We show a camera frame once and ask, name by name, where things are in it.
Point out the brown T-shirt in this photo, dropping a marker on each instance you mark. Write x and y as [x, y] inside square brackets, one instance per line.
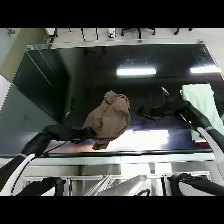
[108, 118]

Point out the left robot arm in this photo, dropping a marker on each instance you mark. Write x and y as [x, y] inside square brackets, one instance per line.
[36, 143]

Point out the pale green garment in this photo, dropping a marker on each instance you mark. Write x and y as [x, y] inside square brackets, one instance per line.
[205, 100]

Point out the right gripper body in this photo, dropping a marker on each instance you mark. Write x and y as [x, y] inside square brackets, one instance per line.
[173, 108]

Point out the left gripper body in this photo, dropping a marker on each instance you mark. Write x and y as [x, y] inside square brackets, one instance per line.
[84, 133]

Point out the silver frame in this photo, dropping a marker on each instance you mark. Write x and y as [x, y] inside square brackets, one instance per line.
[113, 173]

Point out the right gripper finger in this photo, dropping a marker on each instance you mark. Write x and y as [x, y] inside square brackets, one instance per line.
[146, 116]
[154, 109]

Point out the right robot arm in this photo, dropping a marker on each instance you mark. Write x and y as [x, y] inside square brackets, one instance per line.
[203, 123]

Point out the black office chair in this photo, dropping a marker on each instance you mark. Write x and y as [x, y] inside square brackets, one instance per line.
[138, 31]

